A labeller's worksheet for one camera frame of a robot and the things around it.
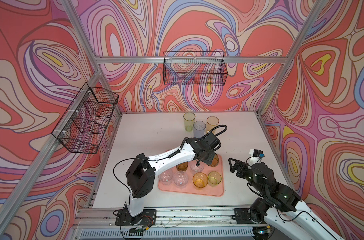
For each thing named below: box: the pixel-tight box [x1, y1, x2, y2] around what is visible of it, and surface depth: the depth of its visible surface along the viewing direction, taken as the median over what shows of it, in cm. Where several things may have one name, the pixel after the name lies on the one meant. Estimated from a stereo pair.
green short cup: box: [208, 171, 222, 187], surface depth 83 cm
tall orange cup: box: [206, 115, 220, 133], surface depth 100 cm
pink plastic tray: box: [158, 154, 224, 197], surface depth 84 cm
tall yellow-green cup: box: [183, 111, 196, 132], surface depth 101 cm
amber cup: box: [192, 172, 209, 191], surface depth 85 cm
